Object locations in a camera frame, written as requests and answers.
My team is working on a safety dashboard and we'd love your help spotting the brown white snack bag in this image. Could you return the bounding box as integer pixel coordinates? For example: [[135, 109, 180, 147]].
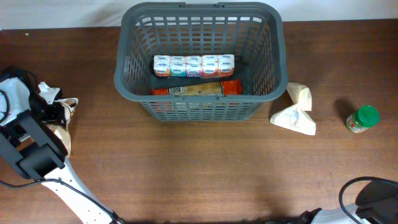
[[47, 98, 79, 159]]

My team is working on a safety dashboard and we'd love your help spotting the white tissue multipack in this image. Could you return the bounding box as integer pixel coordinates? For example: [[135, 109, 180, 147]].
[[153, 54, 235, 78]]

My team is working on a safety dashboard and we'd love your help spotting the beige paper pouch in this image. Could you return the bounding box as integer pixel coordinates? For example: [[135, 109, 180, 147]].
[[270, 82, 317, 136]]

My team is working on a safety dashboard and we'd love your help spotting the green lid pesto jar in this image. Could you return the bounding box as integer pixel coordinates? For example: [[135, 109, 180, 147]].
[[346, 105, 380, 133]]

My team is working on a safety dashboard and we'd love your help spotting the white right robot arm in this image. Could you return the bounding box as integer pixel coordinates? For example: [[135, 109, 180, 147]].
[[293, 176, 397, 224]]

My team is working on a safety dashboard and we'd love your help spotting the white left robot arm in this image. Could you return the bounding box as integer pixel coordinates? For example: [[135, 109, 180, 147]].
[[1, 67, 124, 223]]

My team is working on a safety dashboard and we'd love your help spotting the grey plastic basket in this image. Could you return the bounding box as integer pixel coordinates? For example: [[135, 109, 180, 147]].
[[114, 2, 288, 121]]

